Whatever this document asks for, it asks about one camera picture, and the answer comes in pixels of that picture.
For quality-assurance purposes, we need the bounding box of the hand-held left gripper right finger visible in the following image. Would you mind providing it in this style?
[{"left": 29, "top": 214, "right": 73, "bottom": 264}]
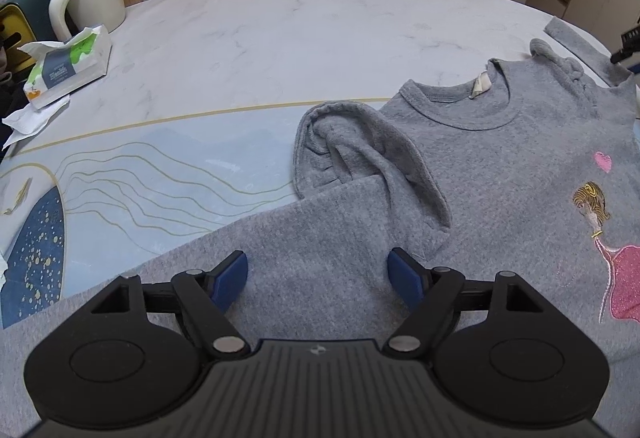
[{"left": 382, "top": 247, "right": 546, "bottom": 360}]

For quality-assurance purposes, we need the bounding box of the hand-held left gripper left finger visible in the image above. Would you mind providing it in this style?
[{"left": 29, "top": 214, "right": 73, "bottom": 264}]
[{"left": 87, "top": 250, "right": 251, "bottom": 360}]

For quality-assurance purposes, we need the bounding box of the grey sweatshirt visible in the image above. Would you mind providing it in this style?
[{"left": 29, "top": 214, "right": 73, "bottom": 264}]
[{"left": 0, "top": 17, "right": 640, "bottom": 438}]

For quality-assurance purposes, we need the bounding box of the white tissue sheet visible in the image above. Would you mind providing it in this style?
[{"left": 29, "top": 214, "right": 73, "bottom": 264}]
[{"left": 2, "top": 97, "right": 71, "bottom": 150}]

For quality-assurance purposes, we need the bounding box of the tissue pack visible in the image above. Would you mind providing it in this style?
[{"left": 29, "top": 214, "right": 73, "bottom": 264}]
[{"left": 17, "top": 25, "right": 114, "bottom": 112}]

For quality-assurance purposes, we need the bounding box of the dark green appliance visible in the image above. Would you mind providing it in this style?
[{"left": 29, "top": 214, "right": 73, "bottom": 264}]
[{"left": 0, "top": 0, "right": 77, "bottom": 75}]

